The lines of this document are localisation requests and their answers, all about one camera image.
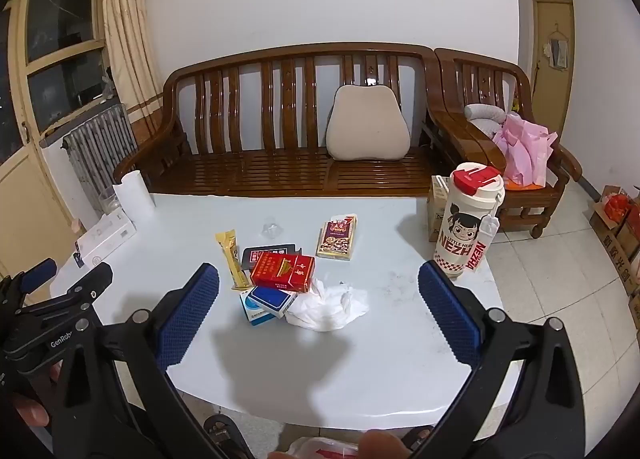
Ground glass jar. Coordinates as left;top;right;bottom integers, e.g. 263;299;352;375
97;189;123;216

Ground red cigarette box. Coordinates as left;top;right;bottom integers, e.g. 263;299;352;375
250;253;317;293

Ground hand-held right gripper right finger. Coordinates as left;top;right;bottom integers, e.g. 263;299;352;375
417;260;586;459

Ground black slide sandal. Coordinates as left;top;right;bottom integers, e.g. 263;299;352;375
204;414;256;459

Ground wooden armchair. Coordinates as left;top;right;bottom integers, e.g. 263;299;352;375
427;48;583;240

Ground red plastic bag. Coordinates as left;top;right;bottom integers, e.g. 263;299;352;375
604;193;632;222

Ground beige curtain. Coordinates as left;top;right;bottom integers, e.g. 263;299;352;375
97;0;163;140

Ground beige cardboard box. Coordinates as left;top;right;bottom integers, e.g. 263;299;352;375
426;175;456;243

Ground open cardboard box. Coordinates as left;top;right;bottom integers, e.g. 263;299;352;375
590;185;628;242

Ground yellow door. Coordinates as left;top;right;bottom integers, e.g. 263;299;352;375
531;0;576;115

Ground grey pillow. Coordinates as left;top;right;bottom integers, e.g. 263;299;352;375
463;103;508;137

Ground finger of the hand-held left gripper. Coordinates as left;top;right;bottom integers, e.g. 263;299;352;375
0;259;58;312
17;262;113;321

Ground clothes hanger with cloth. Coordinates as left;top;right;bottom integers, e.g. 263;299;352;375
544;22;571;71

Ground printed cardboard box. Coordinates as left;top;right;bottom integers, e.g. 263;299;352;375
614;219;640;290

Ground person's left hand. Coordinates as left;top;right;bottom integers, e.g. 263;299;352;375
11;391;52;429

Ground white red-printed plastic bag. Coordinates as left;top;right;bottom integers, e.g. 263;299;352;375
285;436;366;459

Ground white paper roll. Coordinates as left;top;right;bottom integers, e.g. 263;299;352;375
112;170;156;227

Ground pink plastic bag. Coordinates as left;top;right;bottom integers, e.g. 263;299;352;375
492;113;558;188

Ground white flat box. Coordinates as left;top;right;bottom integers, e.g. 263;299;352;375
75;213;138;269

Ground yellow window frame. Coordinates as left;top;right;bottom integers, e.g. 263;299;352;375
0;0;123;280

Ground cartoon print tumbler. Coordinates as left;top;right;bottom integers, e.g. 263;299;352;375
432;162;507;280

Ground grey radiator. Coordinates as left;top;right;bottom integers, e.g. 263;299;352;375
62;103;138;212

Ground dark blue card box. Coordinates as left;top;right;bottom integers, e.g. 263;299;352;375
248;285;298;318

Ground blue white medicine box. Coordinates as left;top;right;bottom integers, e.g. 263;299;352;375
239;287;281;327

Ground black cigarette box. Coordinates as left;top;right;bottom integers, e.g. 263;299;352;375
241;245;304;271

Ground yellow snack wrapper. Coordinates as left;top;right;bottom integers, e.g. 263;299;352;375
215;230;252;291

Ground printed snack packet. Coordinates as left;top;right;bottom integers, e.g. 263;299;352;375
316;213;359;261

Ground wooden sofa bench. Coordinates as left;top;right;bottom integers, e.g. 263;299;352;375
112;42;453;198

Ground white tissue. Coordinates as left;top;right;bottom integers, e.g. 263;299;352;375
285;276;370;332

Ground beige back cushion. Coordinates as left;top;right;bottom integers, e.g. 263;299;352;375
326;84;412;161

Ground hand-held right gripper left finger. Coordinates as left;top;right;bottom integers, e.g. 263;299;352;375
52;262;223;459

